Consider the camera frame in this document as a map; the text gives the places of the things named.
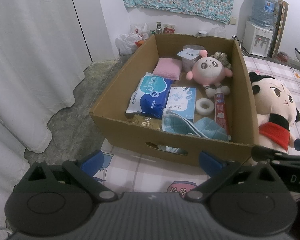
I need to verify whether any blue wet wipes pack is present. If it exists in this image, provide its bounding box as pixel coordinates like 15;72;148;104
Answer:
125;72;173;119

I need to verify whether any gold foil packet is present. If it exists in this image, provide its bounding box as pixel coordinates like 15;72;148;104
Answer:
132;114;163;130

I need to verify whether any light blue cloth pouch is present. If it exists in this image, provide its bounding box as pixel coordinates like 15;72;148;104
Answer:
155;110;230;154

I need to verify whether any white dispenser cable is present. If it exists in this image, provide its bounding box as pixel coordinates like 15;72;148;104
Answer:
240;36;250;55

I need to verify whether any red toothpaste tube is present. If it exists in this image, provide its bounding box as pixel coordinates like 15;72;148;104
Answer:
214;92;231;137

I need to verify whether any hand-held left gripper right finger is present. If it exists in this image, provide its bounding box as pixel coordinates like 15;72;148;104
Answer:
185;150;282;201

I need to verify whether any black-haired doll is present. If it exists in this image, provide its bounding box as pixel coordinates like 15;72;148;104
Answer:
247;71;300;152

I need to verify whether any small white printed pack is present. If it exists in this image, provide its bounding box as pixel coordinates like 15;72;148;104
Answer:
177;45;205;72

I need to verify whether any pink sponge pad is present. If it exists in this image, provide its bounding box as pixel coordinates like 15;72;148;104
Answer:
152;57;183;80

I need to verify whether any grey-green scrunchie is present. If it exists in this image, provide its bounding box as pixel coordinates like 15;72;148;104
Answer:
210;51;232;69

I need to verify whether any white bag with red print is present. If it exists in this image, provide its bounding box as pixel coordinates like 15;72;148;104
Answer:
116;22;150;55

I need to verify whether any white tape roll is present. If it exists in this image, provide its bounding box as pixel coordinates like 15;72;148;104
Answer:
195;97;213;117

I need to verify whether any folded patterned board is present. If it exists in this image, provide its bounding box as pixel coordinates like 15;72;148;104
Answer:
269;0;289;58

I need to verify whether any white water dispenser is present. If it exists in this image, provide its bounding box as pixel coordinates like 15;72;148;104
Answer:
243;20;274;57

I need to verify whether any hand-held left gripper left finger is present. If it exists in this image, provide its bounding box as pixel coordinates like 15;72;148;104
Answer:
22;150;117;201

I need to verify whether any brown cardboard box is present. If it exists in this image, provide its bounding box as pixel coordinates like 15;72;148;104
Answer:
89;33;260;168

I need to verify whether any white curtain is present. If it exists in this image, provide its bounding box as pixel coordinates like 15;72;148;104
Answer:
0;0;77;220

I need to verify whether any blue water jug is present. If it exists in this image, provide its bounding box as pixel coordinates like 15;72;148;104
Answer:
250;0;278;27

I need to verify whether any blue and white carton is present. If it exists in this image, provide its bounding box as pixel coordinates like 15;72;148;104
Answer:
162;86;197;122

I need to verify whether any pink round plush toy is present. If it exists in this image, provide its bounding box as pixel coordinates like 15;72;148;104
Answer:
186;49;233;98

